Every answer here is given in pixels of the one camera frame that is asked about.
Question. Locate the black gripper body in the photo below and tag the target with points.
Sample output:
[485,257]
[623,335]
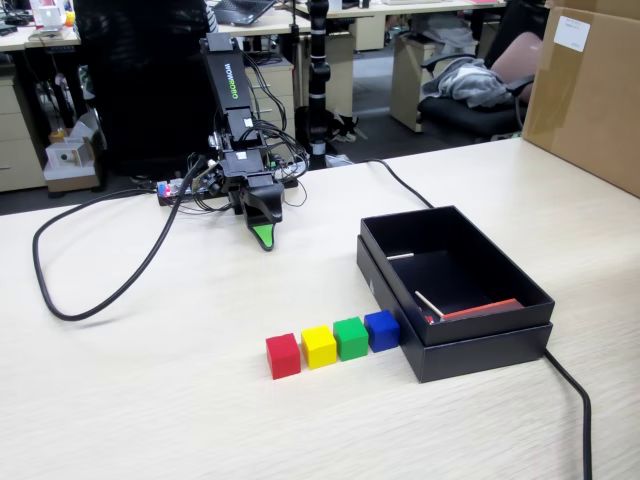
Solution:
[242,167]

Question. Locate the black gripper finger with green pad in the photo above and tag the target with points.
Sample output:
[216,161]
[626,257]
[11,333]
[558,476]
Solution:
[264,237]
[267,200]

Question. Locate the red wooden cube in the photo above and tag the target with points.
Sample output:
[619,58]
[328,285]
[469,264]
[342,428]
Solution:
[282,357]

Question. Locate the yellow wooden cube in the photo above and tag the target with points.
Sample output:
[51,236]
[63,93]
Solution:
[319,347]

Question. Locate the blue wooden cube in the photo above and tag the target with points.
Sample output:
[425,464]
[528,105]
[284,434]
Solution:
[382,331]

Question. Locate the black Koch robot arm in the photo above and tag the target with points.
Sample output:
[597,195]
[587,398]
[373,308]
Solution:
[225,75]

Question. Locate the small white box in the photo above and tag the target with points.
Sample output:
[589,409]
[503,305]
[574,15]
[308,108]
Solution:
[67,162]

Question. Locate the black open box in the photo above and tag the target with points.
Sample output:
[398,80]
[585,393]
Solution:
[475,357]

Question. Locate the black cardboard box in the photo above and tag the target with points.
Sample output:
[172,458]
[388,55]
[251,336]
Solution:
[500,325]

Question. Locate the large brown cardboard box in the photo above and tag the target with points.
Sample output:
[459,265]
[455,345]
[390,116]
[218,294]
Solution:
[590,110]

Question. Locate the controller board on black plate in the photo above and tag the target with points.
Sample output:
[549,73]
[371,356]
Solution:
[167,192]

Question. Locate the beige drawer cabinet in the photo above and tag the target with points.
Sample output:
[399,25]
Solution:
[405,80]
[17,135]
[277,85]

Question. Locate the black vertical pole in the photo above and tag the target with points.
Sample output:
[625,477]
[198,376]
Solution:
[319,75]

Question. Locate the black mesh office chair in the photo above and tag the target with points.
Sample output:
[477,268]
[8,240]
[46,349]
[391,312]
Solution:
[150,90]

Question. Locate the green wooden cube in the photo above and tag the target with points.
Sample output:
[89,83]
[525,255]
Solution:
[351,339]

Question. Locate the beige office desk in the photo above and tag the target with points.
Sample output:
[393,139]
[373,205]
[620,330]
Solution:
[350,11]
[280,27]

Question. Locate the person in striped shirt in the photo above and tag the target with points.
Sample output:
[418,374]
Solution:
[211,17]

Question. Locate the dark laptop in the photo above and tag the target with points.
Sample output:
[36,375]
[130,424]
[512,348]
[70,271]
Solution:
[242,10]

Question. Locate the office chair with pink back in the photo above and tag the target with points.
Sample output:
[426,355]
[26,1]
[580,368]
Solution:
[465,115]

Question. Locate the grey clothing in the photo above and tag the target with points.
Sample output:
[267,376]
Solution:
[465,82]

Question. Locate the white shipping label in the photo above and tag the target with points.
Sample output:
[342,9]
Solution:
[573,32]

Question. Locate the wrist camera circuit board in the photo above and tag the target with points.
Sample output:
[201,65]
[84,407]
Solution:
[206,179]

